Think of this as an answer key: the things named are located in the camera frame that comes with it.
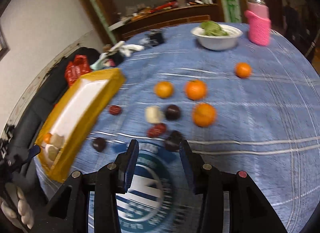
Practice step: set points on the orange tangerine on table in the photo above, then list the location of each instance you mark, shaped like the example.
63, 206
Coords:
164, 89
204, 115
243, 70
195, 90

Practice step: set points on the wooden sideboard cabinet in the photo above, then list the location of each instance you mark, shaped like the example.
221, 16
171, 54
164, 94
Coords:
170, 17

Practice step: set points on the green vegetables in bowl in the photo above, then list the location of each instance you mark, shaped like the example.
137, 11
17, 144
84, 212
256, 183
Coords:
211, 28

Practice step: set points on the white yam piece in tray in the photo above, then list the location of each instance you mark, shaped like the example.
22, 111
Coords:
51, 152

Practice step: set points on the pink sleeved bottle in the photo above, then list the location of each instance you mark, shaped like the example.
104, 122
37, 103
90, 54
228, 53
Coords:
259, 22

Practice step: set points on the red plastic bag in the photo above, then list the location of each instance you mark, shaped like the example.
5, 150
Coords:
76, 68

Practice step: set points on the orange tangerine in tray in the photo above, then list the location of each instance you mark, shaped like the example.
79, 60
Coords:
47, 138

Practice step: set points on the white gloves pile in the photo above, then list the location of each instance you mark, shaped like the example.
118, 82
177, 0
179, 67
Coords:
113, 56

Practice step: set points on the dark round chestnut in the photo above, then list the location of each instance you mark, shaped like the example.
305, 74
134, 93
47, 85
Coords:
99, 144
172, 142
172, 112

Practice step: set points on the white yam piece on table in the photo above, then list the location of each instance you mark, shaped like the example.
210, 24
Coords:
153, 115

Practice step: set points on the black leather sofa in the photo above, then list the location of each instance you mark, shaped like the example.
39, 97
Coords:
31, 177

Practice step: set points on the white gloved left hand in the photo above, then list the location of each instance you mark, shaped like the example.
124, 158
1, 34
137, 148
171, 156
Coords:
23, 218

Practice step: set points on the blue plaid tablecloth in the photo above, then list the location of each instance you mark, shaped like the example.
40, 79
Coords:
267, 125

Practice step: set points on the white foam tray yellow tape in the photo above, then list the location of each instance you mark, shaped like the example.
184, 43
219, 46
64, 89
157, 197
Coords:
74, 116

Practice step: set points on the red jujube date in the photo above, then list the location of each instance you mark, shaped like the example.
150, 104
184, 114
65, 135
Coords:
157, 130
115, 110

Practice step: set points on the white bowl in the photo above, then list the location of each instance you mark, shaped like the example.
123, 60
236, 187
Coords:
218, 43

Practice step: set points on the black small box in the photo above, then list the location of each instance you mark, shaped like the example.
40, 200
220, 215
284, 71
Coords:
155, 38

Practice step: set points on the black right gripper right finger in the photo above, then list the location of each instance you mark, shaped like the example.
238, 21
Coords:
195, 169

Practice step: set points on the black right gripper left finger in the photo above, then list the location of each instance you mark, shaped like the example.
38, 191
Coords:
126, 163

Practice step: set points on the white cylindrical yam piece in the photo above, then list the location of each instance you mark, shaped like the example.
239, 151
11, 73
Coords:
57, 141

